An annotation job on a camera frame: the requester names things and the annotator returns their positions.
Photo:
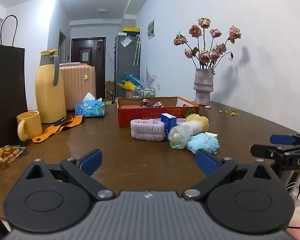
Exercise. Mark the scattered yellow crumbs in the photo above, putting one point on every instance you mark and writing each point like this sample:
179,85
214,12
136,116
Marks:
232,113

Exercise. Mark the round ceiling lamp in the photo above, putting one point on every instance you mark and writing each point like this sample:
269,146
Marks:
102,11

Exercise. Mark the light pink scrunchie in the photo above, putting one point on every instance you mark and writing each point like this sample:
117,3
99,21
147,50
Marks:
158,104

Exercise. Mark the white plush toy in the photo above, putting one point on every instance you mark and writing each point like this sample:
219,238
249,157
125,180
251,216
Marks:
193,127

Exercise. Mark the small blue carton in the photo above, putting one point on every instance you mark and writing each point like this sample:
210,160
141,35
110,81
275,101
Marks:
168,123

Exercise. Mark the yellow thermos jug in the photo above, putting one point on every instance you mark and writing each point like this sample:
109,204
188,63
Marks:
50,92

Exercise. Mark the brown cardboard carton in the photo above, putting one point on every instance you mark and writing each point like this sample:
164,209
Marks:
110,90

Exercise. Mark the blue and yellow bags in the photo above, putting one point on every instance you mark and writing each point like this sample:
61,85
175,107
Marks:
128,82

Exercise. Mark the clear snack packet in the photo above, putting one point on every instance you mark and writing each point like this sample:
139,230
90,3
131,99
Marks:
7,153

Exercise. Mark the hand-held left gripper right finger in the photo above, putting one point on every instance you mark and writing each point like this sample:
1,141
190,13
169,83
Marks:
206,162

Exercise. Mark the pink suitcase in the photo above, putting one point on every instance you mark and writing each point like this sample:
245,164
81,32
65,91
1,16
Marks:
77,85

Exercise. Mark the yellow plush toy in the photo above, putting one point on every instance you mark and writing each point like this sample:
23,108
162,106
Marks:
201,121

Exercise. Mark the yellow mug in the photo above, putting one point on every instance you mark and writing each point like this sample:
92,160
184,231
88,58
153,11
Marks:
28,126

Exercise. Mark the yellow box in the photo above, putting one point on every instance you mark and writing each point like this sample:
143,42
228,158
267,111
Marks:
130,31

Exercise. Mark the grey refrigerator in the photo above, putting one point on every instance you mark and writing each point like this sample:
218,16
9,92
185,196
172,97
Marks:
126,62

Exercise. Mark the grey textured vase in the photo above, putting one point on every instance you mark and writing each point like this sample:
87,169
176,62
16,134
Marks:
203,87

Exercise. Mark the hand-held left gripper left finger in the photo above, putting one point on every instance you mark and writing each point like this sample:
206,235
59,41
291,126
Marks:
91,161

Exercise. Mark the purple fluffy headband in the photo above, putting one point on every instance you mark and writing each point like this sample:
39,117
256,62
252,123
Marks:
146,131

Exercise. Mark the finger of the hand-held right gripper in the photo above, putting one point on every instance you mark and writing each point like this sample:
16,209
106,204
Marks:
280,139
265,151

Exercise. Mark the orange cardboard box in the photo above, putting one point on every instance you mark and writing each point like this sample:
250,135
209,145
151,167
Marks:
145,115

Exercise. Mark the purple decorative plant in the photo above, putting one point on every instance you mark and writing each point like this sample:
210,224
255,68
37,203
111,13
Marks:
150,77

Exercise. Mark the black paper bag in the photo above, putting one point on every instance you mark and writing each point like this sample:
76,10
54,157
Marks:
6,92

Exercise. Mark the dark pink scrunchie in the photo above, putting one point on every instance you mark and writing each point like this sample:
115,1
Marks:
145,103

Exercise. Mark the green bath sponge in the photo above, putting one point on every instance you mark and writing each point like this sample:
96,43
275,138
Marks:
180,136

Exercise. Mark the blue tissue pack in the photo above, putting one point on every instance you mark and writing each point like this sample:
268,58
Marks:
90,108

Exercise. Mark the blue plush toy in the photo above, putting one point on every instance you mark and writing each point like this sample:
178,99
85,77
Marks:
203,142

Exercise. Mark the dark brown door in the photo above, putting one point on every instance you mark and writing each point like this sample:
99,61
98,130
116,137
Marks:
90,47

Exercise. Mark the dried pink rose bouquet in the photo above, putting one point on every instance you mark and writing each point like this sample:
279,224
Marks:
205,55

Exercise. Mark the hanging folded umbrella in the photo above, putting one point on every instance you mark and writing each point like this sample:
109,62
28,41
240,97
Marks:
138,50

